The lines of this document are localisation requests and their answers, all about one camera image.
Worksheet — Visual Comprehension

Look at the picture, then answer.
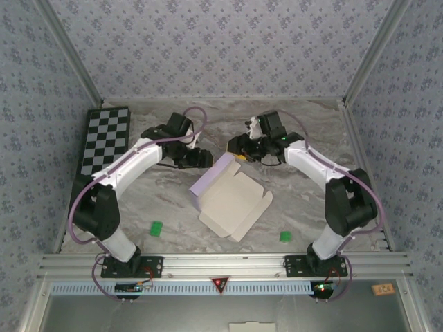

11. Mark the white and lilac paper box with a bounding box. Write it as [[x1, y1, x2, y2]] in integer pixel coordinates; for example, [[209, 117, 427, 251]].
[[188, 151, 274, 243]]

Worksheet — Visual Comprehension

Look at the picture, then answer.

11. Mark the black grey checkerboard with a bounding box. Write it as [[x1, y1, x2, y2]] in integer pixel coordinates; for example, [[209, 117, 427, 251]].
[[75, 106, 132, 185]]

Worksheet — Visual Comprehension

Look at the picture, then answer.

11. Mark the red triangle marker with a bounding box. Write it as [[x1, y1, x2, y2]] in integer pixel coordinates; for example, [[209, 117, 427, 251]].
[[210, 275, 231, 295]]

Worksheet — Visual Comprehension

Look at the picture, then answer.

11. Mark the small circuit board green light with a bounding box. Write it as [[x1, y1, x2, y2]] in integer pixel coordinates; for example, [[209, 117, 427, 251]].
[[310, 280, 342, 298]]

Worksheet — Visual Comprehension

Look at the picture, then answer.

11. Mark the grey metal panel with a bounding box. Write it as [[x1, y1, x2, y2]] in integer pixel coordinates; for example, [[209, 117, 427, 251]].
[[41, 293, 413, 332]]

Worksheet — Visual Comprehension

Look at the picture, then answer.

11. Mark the white paper sheet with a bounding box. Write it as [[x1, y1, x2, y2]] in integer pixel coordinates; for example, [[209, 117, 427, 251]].
[[228, 321, 277, 332]]

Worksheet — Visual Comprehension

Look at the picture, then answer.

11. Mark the small wooden tag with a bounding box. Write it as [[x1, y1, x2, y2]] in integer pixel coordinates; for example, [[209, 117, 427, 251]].
[[371, 283, 395, 297]]

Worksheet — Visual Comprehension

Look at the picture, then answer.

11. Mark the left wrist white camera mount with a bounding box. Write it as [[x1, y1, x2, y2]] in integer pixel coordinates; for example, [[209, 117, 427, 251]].
[[185, 130, 202, 150]]

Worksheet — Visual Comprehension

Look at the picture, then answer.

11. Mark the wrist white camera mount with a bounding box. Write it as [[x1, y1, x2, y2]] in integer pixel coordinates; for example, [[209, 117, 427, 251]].
[[244, 117, 261, 140], [185, 130, 202, 150]]

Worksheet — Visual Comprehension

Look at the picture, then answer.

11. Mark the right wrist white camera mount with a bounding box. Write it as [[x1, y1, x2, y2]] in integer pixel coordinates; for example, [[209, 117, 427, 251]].
[[244, 117, 261, 140]]

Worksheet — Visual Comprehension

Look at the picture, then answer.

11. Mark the aluminium mounting rail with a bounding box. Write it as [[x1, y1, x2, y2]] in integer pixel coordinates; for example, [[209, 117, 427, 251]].
[[37, 252, 415, 281]]

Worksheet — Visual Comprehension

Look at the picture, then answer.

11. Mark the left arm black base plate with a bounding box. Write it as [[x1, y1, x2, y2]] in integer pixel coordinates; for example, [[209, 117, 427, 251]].
[[100, 255, 164, 279]]

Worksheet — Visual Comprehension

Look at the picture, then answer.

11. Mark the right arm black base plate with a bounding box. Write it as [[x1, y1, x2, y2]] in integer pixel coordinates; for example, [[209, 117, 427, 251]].
[[284, 255, 349, 278]]

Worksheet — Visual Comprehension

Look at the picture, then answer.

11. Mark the slotted grey cable duct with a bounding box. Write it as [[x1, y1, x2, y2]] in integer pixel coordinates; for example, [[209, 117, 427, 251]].
[[50, 280, 314, 295]]

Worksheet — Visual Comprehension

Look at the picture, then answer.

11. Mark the aluminium frame post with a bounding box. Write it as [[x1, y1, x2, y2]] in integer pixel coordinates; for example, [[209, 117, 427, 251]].
[[342, 0, 415, 104]]

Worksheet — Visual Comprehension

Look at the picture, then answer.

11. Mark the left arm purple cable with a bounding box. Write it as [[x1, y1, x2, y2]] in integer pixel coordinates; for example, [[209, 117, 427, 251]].
[[68, 105, 209, 304]]

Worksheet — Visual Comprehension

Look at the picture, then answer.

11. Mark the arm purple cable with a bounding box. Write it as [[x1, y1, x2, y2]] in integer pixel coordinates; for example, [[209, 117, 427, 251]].
[[275, 109, 386, 302], [68, 105, 209, 304]]

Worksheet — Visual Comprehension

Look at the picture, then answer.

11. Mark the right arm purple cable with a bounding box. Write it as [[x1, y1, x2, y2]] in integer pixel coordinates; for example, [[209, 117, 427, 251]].
[[275, 109, 386, 302]]

